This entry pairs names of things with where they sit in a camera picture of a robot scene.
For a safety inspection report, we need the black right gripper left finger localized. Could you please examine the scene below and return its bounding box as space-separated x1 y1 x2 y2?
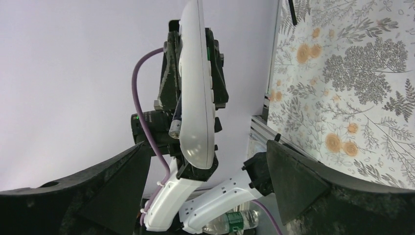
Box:
0 143 151 235

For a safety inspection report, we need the floral patterned table mat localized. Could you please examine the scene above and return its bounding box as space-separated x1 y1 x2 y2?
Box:
267 0 415 189

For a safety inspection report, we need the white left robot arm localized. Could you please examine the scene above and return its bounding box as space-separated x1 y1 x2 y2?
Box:
131 20 274 235

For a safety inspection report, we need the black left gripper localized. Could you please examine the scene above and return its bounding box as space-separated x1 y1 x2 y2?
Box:
154 20 229 112

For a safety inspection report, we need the clear plastic water bottle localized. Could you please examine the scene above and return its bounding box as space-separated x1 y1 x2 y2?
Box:
203 210 259 235

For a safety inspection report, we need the small black battery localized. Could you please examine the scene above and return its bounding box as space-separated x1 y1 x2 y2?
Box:
168 95 182 139

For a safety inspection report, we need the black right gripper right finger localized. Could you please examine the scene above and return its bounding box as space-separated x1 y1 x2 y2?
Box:
266 140 415 235

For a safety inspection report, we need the white air conditioner remote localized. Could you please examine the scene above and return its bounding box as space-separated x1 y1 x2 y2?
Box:
179 0 215 169

